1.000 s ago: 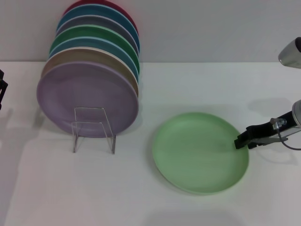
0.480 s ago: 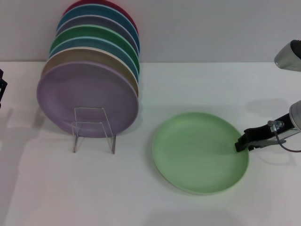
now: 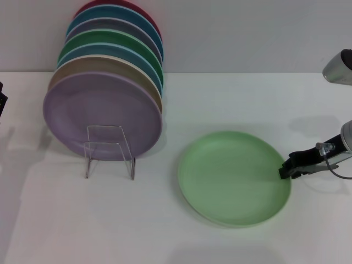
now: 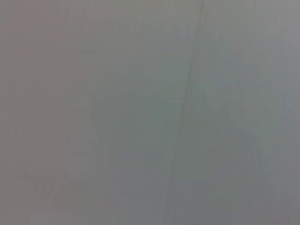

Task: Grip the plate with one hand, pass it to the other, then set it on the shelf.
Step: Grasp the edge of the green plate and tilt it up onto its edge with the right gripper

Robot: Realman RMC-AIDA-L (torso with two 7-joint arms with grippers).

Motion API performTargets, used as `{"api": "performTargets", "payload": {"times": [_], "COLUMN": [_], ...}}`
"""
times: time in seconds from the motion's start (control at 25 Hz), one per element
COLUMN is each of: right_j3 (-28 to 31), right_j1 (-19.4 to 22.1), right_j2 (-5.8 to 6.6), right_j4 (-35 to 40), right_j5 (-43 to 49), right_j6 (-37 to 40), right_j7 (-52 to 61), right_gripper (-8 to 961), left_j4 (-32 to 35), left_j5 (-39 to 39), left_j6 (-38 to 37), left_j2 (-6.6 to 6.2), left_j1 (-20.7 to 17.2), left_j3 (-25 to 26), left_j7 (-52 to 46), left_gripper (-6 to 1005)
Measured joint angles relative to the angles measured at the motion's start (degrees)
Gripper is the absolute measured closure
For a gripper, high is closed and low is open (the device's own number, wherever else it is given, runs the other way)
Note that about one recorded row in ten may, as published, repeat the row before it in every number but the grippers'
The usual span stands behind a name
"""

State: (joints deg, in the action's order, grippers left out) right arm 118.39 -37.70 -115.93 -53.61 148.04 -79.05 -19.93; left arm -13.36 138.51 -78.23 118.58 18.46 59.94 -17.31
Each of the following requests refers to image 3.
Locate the lilac plate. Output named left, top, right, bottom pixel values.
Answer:
left=42, top=71, right=163, bottom=162

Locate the grey plate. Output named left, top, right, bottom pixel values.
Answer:
left=65, top=18, right=163, bottom=65

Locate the beige plate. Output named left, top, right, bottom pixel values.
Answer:
left=48, top=54, right=163, bottom=113

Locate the wire plate rack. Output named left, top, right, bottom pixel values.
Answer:
left=83, top=125, right=136, bottom=181

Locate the dark teal plate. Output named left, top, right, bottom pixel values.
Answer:
left=65, top=4, right=164, bottom=63

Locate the dark green plate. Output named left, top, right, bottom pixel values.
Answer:
left=57, top=29, right=164, bottom=89

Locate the red plate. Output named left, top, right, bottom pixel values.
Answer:
left=74, top=0, right=162, bottom=42

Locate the right gripper cable connector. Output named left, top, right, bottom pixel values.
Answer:
left=315, top=142, right=352, bottom=179

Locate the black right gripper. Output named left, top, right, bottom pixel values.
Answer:
left=279, top=134, right=350, bottom=180

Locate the light blue plate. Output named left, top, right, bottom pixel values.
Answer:
left=57, top=42, right=163, bottom=96

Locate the light green plate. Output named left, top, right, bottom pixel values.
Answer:
left=178, top=130, right=292, bottom=228

